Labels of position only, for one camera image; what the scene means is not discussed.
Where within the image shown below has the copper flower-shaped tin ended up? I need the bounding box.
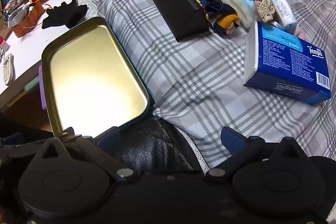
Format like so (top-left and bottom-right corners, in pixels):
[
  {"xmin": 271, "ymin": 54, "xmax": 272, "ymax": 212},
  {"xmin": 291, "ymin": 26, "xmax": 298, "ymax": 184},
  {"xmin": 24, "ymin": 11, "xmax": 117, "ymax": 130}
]
[{"xmin": 7, "ymin": 0, "xmax": 45, "ymax": 38}]

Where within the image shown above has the gold tin box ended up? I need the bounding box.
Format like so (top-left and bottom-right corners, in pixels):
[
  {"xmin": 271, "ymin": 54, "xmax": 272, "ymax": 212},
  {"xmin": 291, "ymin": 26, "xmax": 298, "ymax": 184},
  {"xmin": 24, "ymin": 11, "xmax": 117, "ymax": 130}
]
[{"xmin": 41, "ymin": 16, "xmax": 150, "ymax": 136}]

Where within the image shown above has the white remote control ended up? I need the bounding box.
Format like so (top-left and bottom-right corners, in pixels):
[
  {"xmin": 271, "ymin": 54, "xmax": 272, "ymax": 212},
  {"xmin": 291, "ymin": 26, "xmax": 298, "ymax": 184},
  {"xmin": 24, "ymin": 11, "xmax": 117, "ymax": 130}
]
[{"xmin": 1, "ymin": 53, "xmax": 14, "ymax": 87}]

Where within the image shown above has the white tissue packet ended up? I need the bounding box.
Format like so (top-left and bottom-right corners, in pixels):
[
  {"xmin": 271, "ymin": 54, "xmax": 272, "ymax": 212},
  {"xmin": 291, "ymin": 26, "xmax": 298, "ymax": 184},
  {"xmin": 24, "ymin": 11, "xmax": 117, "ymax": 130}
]
[{"xmin": 267, "ymin": 0, "xmax": 297, "ymax": 31}]

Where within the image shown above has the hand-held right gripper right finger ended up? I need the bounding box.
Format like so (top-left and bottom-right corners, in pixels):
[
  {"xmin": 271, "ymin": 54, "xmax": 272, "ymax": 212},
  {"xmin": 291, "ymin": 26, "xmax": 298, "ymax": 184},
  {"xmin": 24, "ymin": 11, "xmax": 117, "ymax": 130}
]
[{"xmin": 205, "ymin": 126, "xmax": 309, "ymax": 183}]

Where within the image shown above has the purple foam strip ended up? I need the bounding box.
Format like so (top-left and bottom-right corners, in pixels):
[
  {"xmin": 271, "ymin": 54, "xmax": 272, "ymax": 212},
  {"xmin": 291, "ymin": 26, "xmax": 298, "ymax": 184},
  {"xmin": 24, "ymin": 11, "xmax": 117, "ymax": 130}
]
[{"xmin": 38, "ymin": 65, "xmax": 48, "ymax": 110}]

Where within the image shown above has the navy yellow printed cloth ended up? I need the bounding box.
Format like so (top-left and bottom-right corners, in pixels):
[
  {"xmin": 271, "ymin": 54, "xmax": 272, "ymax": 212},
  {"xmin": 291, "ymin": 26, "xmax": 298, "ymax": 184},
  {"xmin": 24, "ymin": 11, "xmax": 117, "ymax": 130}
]
[{"xmin": 197, "ymin": 0, "xmax": 241, "ymax": 36}]

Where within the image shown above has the black triangular case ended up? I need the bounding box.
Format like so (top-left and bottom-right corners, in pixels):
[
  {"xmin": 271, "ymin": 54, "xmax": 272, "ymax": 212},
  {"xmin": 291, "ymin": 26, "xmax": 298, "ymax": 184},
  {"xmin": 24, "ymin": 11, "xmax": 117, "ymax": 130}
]
[{"xmin": 149, "ymin": 0, "xmax": 214, "ymax": 42}]

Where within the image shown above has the black leather pouch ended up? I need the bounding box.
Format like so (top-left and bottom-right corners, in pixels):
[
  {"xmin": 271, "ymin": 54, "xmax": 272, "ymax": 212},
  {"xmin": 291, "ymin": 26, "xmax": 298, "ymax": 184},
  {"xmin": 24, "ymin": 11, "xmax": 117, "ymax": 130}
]
[{"xmin": 112, "ymin": 117, "xmax": 210, "ymax": 173}]

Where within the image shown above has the grey plaid blanket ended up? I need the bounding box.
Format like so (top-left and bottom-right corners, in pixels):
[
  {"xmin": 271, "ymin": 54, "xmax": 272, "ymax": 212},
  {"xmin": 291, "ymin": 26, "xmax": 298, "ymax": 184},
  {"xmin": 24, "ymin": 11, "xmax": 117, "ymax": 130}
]
[{"xmin": 77, "ymin": 0, "xmax": 336, "ymax": 170}]

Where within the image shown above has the blue tissue pack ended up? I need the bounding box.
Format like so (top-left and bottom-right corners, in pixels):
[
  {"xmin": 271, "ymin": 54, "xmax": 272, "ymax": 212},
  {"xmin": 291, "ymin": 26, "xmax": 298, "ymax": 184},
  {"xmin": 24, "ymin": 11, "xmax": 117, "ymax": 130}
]
[{"xmin": 243, "ymin": 20, "xmax": 332, "ymax": 105}]

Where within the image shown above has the beige crocheted cloth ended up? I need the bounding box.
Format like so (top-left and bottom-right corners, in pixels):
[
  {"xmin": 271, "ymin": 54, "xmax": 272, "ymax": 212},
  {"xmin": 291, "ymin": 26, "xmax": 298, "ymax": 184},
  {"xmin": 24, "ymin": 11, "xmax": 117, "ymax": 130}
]
[{"xmin": 253, "ymin": 0, "xmax": 277, "ymax": 23}]

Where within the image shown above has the black knitted glove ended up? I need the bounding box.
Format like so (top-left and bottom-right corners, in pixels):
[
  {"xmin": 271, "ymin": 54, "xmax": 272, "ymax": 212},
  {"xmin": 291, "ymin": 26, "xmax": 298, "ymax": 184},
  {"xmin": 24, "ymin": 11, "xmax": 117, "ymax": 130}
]
[{"xmin": 42, "ymin": 0, "xmax": 89, "ymax": 30}]

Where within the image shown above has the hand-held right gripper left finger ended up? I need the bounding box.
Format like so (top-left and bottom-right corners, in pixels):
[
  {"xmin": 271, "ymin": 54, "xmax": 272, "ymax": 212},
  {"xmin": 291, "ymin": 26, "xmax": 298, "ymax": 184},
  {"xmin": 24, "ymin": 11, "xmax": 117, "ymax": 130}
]
[{"xmin": 35, "ymin": 126, "xmax": 135, "ymax": 183}]

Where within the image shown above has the green foam strip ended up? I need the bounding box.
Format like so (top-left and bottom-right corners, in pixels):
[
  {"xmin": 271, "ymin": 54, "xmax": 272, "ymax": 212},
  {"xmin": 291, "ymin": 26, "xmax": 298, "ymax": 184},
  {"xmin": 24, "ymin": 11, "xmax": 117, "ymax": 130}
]
[{"xmin": 23, "ymin": 76, "xmax": 40, "ymax": 94}]

